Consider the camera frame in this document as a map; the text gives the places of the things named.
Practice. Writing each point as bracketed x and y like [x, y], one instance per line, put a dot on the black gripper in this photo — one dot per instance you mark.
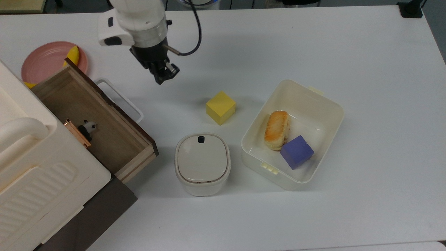
[150, 55]

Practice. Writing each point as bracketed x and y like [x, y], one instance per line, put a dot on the copper metal clip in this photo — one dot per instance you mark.
[77, 133]

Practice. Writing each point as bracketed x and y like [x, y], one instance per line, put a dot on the dark brown cabinet base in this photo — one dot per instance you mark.
[101, 212]

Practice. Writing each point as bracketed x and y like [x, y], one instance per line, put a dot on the small panda figurine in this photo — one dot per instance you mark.
[87, 129]

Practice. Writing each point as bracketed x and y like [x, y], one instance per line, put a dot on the toasted bread roll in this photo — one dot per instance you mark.
[277, 130]

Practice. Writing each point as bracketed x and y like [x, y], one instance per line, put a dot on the pink round plate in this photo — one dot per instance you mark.
[45, 62]

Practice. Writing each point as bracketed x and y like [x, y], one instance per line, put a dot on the wooden board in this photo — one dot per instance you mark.
[21, 5]

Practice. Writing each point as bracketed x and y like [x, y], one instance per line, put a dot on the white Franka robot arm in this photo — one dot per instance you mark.
[139, 17]

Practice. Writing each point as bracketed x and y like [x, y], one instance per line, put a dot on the purple cube block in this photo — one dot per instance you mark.
[297, 152]

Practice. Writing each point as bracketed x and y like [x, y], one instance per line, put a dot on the yellow banana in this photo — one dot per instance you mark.
[72, 55]

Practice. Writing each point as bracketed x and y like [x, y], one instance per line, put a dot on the cream plastic open container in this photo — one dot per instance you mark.
[306, 104]

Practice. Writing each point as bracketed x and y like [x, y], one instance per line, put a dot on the white lidded desktop bin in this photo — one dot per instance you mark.
[202, 164]

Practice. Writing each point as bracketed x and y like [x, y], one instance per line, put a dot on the wooden drawer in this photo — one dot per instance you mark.
[87, 115]

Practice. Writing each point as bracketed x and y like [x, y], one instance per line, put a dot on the black table clamp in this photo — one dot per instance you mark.
[411, 8]

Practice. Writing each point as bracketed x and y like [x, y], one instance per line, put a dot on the yellow cube block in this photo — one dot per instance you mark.
[220, 107]

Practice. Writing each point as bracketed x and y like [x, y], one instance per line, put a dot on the cream plastic storage cabinet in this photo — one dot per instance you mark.
[38, 174]

